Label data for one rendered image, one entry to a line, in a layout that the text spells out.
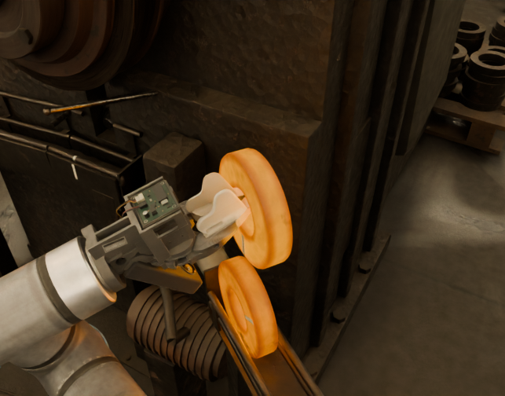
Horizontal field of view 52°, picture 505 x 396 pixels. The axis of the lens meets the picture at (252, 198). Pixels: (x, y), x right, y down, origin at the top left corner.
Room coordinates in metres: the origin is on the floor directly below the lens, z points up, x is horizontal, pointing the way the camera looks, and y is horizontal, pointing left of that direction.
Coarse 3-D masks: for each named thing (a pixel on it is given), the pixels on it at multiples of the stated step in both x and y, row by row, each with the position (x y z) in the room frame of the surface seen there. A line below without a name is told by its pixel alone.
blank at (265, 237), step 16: (224, 160) 0.53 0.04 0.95; (240, 160) 0.49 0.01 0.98; (256, 160) 0.49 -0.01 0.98; (224, 176) 0.53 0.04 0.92; (240, 176) 0.49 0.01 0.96; (256, 176) 0.47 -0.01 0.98; (272, 176) 0.47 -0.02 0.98; (256, 192) 0.45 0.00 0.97; (272, 192) 0.45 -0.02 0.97; (256, 208) 0.45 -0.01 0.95; (272, 208) 0.44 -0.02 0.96; (288, 208) 0.44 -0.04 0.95; (256, 224) 0.45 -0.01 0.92; (272, 224) 0.43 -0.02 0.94; (288, 224) 0.43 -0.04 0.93; (240, 240) 0.49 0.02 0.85; (256, 240) 0.45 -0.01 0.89; (272, 240) 0.42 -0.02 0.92; (288, 240) 0.43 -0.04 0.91; (256, 256) 0.44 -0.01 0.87; (272, 256) 0.42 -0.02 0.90; (288, 256) 0.43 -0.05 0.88
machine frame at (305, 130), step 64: (192, 0) 0.87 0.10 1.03; (256, 0) 0.81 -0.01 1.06; (320, 0) 0.76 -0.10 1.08; (384, 0) 0.97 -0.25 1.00; (0, 64) 1.08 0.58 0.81; (192, 64) 0.88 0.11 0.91; (256, 64) 0.81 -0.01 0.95; (320, 64) 0.75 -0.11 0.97; (384, 64) 0.99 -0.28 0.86; (0, 128) 1.13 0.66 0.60; (192, 128) 0.82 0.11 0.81; (256, 128) 0.75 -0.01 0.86; (320, 128) 0.74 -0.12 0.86; (384, 128) 1.11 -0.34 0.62; (64, 192) 1.04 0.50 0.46; (320, 192) 0.78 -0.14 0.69; (384, 192) 1.18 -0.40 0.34; (320, 256) 0.82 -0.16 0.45; (320, 320) 0.81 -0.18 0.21
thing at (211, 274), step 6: (204, 270) 0.55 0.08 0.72; (210, 270) 0.55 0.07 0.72; (216, 270) 0.55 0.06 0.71; (204, 276) 0.54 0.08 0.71; (210, 276) 0.54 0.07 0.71; (216, 276) 0.55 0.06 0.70; (210, 282) 0.54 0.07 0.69; (216, 282) 0.55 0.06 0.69; (210, 288) 0.54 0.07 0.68; (216, 288) 0.54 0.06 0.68; (216, 294) 0.54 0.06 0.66; (222, 300) 0.54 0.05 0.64; (222, 306) 0.54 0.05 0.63; (210, 312) 0.53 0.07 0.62
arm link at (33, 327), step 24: (0, 288) 0.36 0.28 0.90; (24, 288) 0.36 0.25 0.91; (48, 288) 0.36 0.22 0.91; (0, 312) 0.34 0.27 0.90; (24, 312) 0.34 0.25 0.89; (48, 312) 0.34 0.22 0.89; (0, 336) 0.32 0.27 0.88; (24, 336) 0.32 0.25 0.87; (48, 336) 0.33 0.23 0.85; (0, 360) 0.31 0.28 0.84; (24, 360) 0.32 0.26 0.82
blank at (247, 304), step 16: (240, 256) 0.53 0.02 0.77; (224, 272) 0.52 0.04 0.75; (240, 272) 0.49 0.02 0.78; (256, 272) 0.49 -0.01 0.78; (224, 288) 0.52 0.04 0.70; (240, 288) 0.46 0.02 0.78; (256, 288) 0.46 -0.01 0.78; (240, 304) 0.46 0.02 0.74; (256, 304) 0.44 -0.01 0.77; (240, 320) 0.48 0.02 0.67; (256, 320) 0.43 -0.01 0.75; (272, 320) 0.43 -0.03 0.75; (240, 336) 0.47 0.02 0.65; (256, 336) 0.42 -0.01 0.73; (272, 336) 0.42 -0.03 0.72; (256, 352) 0.42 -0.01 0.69; (272, 352) 0.43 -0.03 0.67
